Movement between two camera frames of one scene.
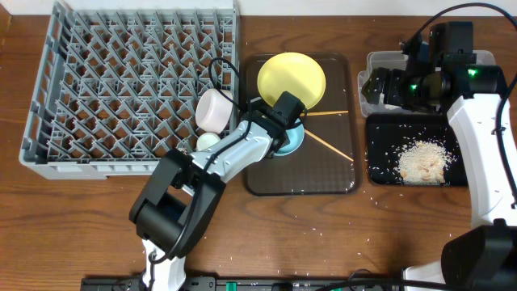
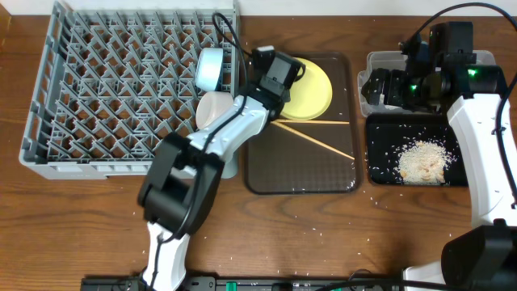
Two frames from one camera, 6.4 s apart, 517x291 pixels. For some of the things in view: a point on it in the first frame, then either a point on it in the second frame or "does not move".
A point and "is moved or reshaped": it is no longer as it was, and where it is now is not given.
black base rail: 249,284 does not move
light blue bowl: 296,136 to 209,69
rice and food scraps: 424,162 does not move
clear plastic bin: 397,59 does not move
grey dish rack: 117,82 does not move
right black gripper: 395,78 does not move
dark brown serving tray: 328,162 does not move
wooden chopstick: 318,113 to 310,122
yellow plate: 295,73 is moved or reshaped
